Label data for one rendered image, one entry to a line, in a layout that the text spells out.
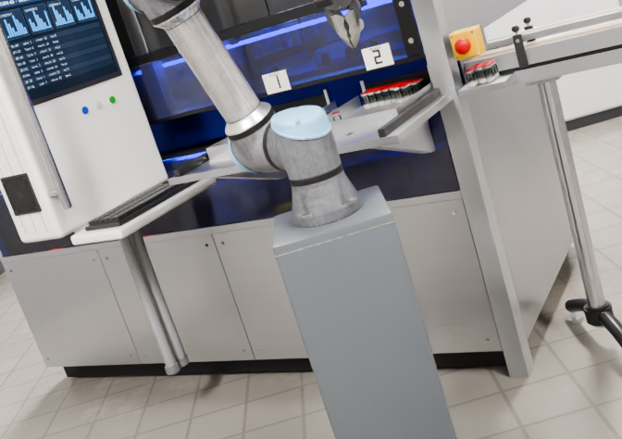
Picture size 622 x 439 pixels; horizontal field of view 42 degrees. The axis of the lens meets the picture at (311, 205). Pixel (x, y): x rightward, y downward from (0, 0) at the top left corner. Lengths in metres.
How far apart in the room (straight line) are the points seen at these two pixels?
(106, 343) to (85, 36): 1.31
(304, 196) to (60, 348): 2.06
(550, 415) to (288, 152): 1.10
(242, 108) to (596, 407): 1.24
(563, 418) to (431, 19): 1.11
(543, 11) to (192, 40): 3.55
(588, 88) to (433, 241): 2.88
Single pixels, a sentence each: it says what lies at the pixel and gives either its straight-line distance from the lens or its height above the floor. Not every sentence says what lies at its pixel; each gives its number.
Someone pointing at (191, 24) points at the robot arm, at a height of 1.25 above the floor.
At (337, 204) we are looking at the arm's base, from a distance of 1.65.
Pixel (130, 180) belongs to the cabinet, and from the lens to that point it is 2.57.
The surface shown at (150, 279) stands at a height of 0.51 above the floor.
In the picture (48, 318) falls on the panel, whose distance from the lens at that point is 3.50.
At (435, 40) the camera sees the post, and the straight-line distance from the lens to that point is 2.21.
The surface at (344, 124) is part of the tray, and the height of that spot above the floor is 0.90.
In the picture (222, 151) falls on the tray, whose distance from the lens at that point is 2.28.
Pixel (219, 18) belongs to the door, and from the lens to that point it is 2.51.
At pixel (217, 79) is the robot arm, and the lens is 1.70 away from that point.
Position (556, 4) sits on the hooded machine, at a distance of 5.04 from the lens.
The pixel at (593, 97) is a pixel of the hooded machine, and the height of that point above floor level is 0.17.
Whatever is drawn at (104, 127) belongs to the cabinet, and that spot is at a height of 1.04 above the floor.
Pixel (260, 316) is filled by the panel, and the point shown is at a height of 0.26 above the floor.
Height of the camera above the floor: 1.24
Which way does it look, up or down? 14 degrees down
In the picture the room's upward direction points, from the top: 17 degrees counter-clockwise
